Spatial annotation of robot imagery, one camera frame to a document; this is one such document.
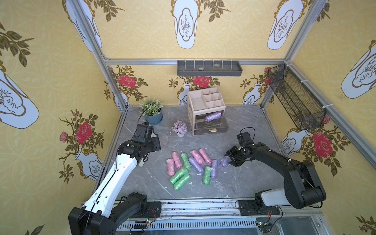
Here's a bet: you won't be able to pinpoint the purple trash bag roll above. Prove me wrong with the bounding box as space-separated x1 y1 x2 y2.
205 111 222 122
189 157 204 173
220 156 231 168
211 160 218 179

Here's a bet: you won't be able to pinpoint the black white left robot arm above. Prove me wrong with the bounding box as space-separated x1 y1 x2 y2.
68 122 161 235

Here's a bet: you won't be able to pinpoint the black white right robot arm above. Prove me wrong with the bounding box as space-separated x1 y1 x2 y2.
224 132 327 209

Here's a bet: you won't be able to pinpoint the pink trash bag roll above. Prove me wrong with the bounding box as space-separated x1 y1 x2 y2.
191 150 205 165
171 152 183 169
199 148 212 165
166 159 175 177

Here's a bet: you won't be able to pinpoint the green trash bag roll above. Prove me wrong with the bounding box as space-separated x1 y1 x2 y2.
202 166 212 185
169 166 188 185
181 152 192 170
174 174 191 191

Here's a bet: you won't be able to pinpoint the beige three-drawer organizer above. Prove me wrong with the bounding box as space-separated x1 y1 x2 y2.
187 87 226 136

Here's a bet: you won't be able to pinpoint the white green work glove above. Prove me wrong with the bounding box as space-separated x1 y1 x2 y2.
138 153 149 167

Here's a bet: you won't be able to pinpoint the green plant in blue pot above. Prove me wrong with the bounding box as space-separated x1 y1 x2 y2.
140 99 164 126

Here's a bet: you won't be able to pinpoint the purple flowers in white pot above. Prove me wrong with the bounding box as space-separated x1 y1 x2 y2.
173 120 188 138

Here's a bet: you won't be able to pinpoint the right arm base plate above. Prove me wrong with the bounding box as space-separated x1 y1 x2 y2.
235 199 281 216

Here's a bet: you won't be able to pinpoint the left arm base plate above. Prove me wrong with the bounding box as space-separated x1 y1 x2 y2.
131 201 162 218

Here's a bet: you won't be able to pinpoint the black wire mesh basket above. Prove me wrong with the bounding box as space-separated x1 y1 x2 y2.
266 65 327 130

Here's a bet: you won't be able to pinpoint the aluminum front rail frame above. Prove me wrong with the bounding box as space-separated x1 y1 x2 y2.
116 198 332 235

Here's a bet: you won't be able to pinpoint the gray wall shelf tray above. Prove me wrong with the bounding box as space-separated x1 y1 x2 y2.
177 60 243 77

